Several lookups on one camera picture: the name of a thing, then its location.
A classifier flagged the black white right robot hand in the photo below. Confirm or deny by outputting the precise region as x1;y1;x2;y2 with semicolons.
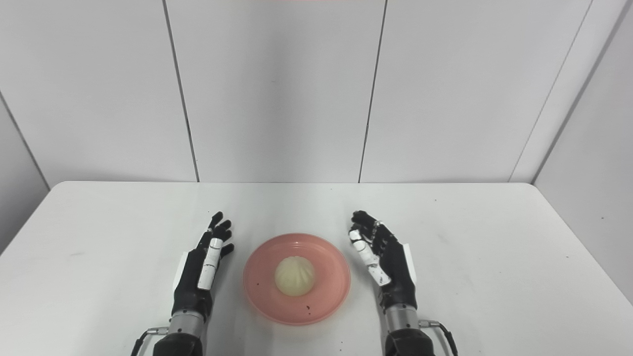
348;211;419;313

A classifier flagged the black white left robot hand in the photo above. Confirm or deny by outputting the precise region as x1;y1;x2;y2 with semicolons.
171;212;235;320

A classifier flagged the pink round plate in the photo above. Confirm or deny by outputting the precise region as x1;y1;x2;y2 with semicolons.
242;233;352;326

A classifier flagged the cream steamed bun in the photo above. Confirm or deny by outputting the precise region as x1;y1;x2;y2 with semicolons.
274;256;317;298

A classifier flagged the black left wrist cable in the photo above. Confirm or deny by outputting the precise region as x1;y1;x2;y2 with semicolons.
131;326;170;356

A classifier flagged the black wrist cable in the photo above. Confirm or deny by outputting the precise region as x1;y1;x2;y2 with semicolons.
131;326;170;356
419;319;458;356

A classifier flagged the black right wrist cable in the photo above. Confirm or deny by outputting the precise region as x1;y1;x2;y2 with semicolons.
419;319;458;356

